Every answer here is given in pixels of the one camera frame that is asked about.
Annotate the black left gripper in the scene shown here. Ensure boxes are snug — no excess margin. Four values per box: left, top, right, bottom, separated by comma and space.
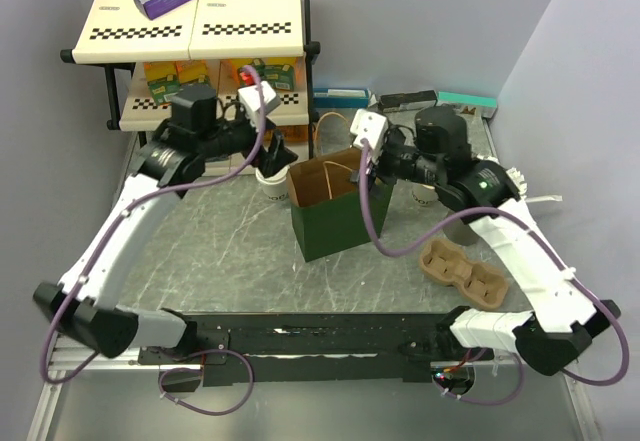
199, 104, 298, 176

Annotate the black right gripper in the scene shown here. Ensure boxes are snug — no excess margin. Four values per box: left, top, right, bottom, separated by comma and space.
345, 126, 442, 202

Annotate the white paper coffee cup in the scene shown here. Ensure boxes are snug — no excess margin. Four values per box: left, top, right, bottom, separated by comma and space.
255, 166, 289, 201

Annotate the brown green paper bag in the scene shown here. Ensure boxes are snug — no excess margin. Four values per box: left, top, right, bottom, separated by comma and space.
287, 148, 370, 262

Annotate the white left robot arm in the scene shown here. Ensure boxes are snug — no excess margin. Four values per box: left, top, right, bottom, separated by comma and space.
33, 81, 298, 363

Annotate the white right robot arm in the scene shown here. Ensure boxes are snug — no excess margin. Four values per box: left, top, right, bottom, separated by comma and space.
350, 105, 630, 386

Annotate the orange snack bag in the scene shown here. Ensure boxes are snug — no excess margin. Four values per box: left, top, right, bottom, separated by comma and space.
264, 124, 315, 143

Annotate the blue flat box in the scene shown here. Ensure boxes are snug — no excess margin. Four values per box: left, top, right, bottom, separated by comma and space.
313, 88, 372, 109

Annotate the black flat box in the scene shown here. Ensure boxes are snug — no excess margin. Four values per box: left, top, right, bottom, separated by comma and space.
377, 90, 438, 113

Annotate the beige three-tier shelf rack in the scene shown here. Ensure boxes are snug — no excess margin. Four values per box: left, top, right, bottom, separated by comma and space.
60, 0, 320, 160

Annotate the metal straw holder cup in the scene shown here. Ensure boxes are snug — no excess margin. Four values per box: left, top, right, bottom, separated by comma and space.
442, 219, 479, 246

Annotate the green yellow carton far left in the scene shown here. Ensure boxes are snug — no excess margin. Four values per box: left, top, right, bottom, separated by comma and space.
143, 61, 181, 106

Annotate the teal flat box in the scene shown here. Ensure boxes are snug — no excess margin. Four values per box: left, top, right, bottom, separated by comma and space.
436, 91, 498, 119

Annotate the brown pulp cup carrier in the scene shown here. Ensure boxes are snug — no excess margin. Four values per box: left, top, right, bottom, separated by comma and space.
419, 238, 509, 311

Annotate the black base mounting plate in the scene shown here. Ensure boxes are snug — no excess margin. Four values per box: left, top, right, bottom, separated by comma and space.
138, 307, 466, 387

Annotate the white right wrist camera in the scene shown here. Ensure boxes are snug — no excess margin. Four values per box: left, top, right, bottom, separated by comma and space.
350, 109, 389, 164

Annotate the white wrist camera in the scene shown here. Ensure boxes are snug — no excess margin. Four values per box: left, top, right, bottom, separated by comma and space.
350, 109, 389, 164
237, 66, 281, 130

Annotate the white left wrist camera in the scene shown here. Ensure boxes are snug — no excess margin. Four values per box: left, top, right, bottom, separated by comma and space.
237, 66, 281, 130

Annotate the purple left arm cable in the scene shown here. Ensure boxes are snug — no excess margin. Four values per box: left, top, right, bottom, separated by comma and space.
39, 66, 256, 416

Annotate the aluminium rail frame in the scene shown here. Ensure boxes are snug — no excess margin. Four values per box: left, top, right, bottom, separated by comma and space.
28, 352, 600, 440

